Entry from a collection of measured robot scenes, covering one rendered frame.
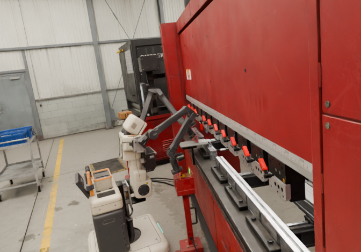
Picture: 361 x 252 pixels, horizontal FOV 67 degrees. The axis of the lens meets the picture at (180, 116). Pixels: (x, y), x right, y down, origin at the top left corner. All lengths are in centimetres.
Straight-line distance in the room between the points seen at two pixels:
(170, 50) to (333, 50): 307
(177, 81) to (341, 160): 308
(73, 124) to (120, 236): 738
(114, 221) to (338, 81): 214
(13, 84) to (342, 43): 937
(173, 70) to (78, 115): 643
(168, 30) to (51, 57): 643
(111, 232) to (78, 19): 800
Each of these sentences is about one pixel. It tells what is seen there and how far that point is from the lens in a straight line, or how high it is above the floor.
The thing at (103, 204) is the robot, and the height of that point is 77.
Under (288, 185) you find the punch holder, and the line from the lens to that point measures 118.
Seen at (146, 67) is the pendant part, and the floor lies 179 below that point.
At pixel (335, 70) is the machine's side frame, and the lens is 47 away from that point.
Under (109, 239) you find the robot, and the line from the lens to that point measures 247.
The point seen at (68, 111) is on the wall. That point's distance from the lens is 952.
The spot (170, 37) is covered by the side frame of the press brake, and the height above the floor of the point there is 212.
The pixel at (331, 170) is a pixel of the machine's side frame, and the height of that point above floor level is 156.
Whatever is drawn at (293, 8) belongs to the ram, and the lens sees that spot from 98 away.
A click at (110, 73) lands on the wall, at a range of 954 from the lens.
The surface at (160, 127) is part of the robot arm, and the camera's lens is 226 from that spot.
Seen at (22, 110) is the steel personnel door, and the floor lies 103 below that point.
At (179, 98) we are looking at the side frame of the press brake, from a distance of 349.
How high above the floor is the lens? 175
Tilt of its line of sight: 10 degrees down
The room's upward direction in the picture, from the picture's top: 7 degrees counter-clockwise
